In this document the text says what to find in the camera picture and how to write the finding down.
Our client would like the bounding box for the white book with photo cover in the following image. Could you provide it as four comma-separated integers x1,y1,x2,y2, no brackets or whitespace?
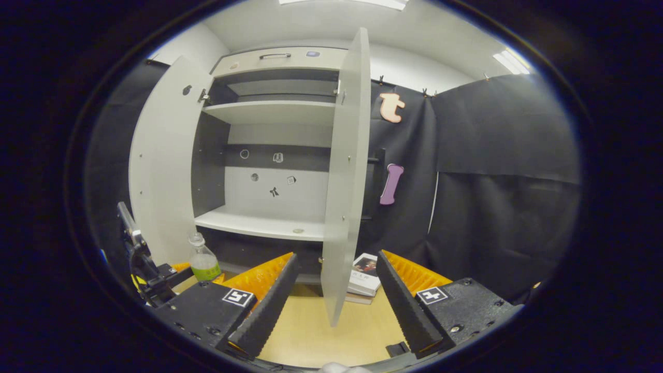
348,253,382,297

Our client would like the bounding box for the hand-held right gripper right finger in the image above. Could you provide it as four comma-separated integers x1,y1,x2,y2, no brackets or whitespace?
377,250,521,359

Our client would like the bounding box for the grey cabinet door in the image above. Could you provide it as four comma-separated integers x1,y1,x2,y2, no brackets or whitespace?
320,27,386,328
128,55,214,270

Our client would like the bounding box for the grey white cabinet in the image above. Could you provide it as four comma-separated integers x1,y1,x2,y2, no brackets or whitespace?
192,47,358,285

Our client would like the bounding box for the grey cabinet drawer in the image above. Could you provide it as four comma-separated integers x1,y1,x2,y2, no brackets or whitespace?
211,47,349,77

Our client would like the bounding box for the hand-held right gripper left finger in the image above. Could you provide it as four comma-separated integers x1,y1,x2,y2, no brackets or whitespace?
150,252,299,361

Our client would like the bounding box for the green label tea bottle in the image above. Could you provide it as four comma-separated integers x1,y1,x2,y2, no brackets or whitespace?
188,233,222,283

